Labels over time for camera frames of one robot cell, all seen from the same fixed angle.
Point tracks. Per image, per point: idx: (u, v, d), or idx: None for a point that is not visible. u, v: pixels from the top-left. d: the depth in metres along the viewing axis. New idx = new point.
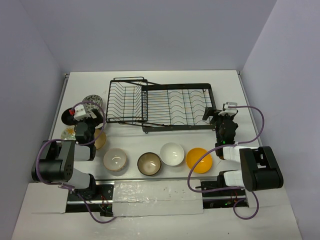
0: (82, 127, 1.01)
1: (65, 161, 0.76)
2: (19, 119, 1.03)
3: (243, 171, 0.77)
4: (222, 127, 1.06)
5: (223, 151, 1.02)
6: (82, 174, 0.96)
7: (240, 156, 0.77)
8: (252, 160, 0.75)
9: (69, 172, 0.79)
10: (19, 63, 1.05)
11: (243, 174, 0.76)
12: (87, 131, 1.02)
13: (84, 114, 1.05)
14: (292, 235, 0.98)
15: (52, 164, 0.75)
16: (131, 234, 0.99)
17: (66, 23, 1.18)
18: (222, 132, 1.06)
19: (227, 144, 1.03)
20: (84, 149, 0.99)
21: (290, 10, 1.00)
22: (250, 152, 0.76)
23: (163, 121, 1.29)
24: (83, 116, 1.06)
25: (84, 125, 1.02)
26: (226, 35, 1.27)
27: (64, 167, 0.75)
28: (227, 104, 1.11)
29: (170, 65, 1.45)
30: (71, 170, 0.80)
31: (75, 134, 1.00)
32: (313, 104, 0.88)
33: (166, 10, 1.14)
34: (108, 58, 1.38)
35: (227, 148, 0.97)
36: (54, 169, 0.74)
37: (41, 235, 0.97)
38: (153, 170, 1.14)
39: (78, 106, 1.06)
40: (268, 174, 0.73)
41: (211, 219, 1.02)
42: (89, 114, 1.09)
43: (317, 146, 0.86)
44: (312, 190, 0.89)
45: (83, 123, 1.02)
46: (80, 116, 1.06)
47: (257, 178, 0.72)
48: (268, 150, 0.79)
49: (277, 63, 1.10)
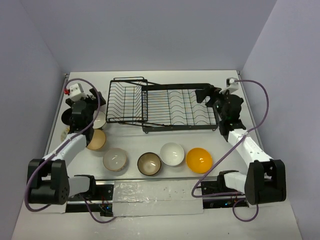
0: (80, 105, 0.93)
1: (59, 186, 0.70)
2: (19, 120, 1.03)
3: (246, 182, 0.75)
4: (227, 100, 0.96)
5: (230, 140, 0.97)
6: (79, 178, 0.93)
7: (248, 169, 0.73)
8: (261, 178, 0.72)
9: (65, 194, 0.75)
10: (18, 64, 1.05)
11: (246, 184, 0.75)
12: (85, 111, 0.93)
13: (79, 93, 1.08)
14: (293, 236, 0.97)
15: (47, 188, 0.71)
16: (131, 234, 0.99)
17: (66, 23, 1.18)
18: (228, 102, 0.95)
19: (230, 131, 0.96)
20: (82, 139, 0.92)
21: (291, 9, 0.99)
22: (261, 170, 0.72)
23: (163, 121, 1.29)
24: (80, 94, 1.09)
25: (84, 108, 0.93)
26: (226, 34, 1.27)
27: (58, 197, 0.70)
28: (232, 80, 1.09)
29: (170, 65, 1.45)
30: (68, 189, 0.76)
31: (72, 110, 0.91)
32: (312, 105, 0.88)
33: (166, 11, 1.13)
34: (108, 58, 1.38)
35: (233, 137, 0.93)
36: (48, 195, 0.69)
37: (42, 235, 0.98)
38: (153, 170, 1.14)
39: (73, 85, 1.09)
40: (271, 192, 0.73)
41: (211, 219, 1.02)
42: (85, 96, 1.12)
43: (316, 146, 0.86)
44: (313, 191, 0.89)
45: (83, 106, 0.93)
46: (76, 95, 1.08)
47: (261, 194, 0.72)
48: (281, 168, 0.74)
49: (277, 62, 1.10)
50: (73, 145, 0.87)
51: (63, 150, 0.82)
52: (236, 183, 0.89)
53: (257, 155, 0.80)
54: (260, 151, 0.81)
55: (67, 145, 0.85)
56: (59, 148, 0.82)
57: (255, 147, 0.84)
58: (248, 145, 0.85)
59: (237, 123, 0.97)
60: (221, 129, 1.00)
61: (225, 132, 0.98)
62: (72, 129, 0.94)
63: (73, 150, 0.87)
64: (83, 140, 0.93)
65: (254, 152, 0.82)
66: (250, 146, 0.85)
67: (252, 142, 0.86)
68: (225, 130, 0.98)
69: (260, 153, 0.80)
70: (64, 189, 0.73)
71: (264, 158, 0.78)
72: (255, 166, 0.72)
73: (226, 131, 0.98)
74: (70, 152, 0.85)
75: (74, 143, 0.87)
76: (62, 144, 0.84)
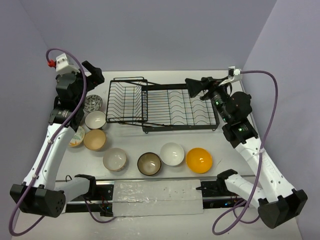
0: (67, 81, 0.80)
1: (49, 210, 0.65)
2: (18, 120, 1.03)
3: (261, 209, 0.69)
4: (233, 102, 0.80)
5: (239, 150, 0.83)
6: (77, 183, 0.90)
7: (271, 203, 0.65)
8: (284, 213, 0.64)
9: (61, 206, 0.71)
10: (18, 64, 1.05)
11: (260, 208, 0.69)
12: (72, 85, 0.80)
13: (66, 65, 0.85)
14: (293, 236, 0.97)
15: (37, 209, 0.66)
16: (131, 234, 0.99)
17: (66, 23, 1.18)
18: (237, 106, 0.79)
19: (245, 139, 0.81)
20: (66, 132, 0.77)
21: (291, 9, 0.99)
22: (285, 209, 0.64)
23: (163, 121, 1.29)
24: (69, 67, 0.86)
25: (72, 82, 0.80)
26: (225, 34, 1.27)
27: (53, 214, 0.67)
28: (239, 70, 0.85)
29: (170, 65, 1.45)
30: (63, 199, 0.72)
31: (57, 85, 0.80)
32: (312, 105, 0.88)
33: (165, 11, 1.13)
34: (107, 58, 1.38)
35: (246, 152, 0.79)
36: (42, 213, 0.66)
37: (42, 235, 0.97)
38: (153, 169, 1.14)
39: (60, 56, 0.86)
40: (287, 217, 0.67)
41: (211, 219, 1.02)
42: (76, 70, 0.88)
43: (316, 147, 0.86)
44: (312, 191, 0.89)
45: (70, 81, 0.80)
46: (65, 68, 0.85)
47: (277, 222, 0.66)
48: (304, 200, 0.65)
49: (276, 62, 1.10)
50: (56, 151, 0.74)
51: (45, 164, 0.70)
52: (241, 192, 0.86)
53: (280, 188, 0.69)
54: (280, 180, 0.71)
55: (49, 153, 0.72)
56: (39, 164, 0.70)
57: (274, 173, 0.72)
58: (267, 170, 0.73)
59: (248, 126, 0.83)
60: (227, 133, 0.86)
61: (233, 137, 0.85)
62: (54, 114, 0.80)
63: (58, 154, 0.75)
64: (69, 133, 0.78)
65: (276, 181, 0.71)
66: (269, 172, 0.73)
67: (269, 164, 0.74)
68: (233, 136, 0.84)
69: (281, 184, 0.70)
70: (56, 205, 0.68)
71: (286, 192, 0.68)
72: (278, 205, 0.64)
73: (234, 138, 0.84)
74: (55, 160, 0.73)
75: (57, 146, 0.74)
76: (42, 157, 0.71)
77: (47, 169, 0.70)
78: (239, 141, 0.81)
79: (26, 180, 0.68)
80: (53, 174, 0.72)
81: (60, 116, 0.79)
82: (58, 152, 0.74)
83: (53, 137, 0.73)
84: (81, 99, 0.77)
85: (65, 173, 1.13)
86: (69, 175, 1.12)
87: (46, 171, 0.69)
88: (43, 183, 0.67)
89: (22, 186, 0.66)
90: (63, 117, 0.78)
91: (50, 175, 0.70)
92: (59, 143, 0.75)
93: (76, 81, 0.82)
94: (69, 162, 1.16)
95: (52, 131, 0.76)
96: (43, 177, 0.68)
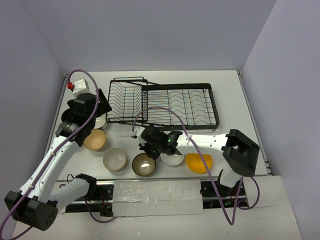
0: (86, 96, 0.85)
1: (38, 222, 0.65)
2: (18, 120, 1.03)
3: (236, 169, 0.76)
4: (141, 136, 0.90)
5: (184, 151, 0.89)
6: (76, 186, 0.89)
7: (227, 159, 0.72)
8: (238, 154, 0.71)
9: (52, 219, 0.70)
10: (18, 63, 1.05)
11: (237, 169, 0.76)
12: (89, 100, 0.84)
13: (84, 89, 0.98)
14: (293, 236, 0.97)
15: (27, 220, 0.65)
16: (131, 234, 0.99)
17: (66, 22, 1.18)
18: (145, 135, 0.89)
19: (176, 141, 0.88)
20: (71, 147, 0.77)
21: (291, 9, 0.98)
22: (235, 151, 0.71)
23: (163, 121, 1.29)
24: (84, 91, 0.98)
25: (90, 99, 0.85)
26: (226, 34, 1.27)
27: (41, 226, 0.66)
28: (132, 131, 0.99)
29: (170, 65, 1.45)
30: (55, 213, 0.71)
31: (76, 99, 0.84)
32: (312, 105, 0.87)
33: (165, 10, 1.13)
34: (108, 58, 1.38)
35: (185, 147, 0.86)
36: (31, 223, 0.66)
37: (42, 235, 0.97)
38: (149, 169, 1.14)
39: (78, 81, 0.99)
40: (251, 154, 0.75)
41: (211, 219, 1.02)
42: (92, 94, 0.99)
43: (315, 147, 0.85)
44: (312, 190, 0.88)
45: (89, 97, 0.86)
46: (80, 91, 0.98)
47: (250, 164, 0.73)
48: (235, 132, 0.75)
49: (277, 62, 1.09)
50: (57, 163, 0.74)
51: (43, 175, 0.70)
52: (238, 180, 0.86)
53: (218, 143, 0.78)
54: (214, 138, 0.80)
55: (49, 165, 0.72)
56: (38, 175, 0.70)
57: (206, 139, 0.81)
58: (201, 142, 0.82)
59: (173, 134, 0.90)
60: (167, 152, 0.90)
61: (173, 150, 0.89)
62: (62, 126, 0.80)
63: (59, 167, 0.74)
64: (73, 147, 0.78)
65: (213, 142, 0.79)
66: (203, 143, 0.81)
67: (200, 138, 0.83)
68: (171, 149, 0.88)
69: (217, 140, 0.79)
70: (47, 218, 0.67)
71: (224, 141, 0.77)
72: (232, 156, 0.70)
73: (173, 149, 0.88)
74: (54, 173, 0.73)
75: (58, 159, 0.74)
76: (42, 168, 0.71)
77: (44, 181, 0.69)
78: (176, 147, 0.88)
79: (23, 189, 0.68)
80: (50, 186, 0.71)
81: (67, 129, 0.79)
82: (58, 165, 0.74)
83: (56, 149, 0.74)
84: (92, 115, 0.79)
85: (65, 173, 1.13)
86: (71, 174, 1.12)
87: (43, 183, 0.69)
88: (37, 194, 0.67)
89: (18, 194, 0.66)
90: (71, 130, 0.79)
91: (46, 188, 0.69)
92: (61, 157, 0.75)
93: (94, 99, 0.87)
94: (69, 162, 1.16)
95: (56, 143, 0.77)
96: (38, 188, 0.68)
